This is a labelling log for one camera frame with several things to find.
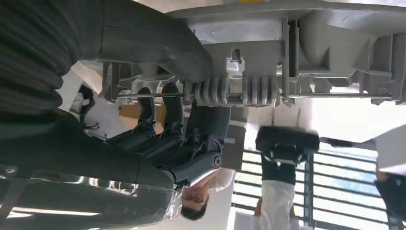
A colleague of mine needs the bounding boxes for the person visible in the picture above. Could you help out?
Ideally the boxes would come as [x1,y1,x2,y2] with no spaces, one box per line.
[180,168,236,222]
[373,165,406,230]
[253,155,301,230]

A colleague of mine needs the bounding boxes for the black boxy device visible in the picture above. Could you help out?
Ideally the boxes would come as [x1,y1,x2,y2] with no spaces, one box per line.
[255,125,320,166]

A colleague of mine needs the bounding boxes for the horizontal window blinds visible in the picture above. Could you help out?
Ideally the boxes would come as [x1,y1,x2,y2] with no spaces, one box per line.
[231,143,389,230]

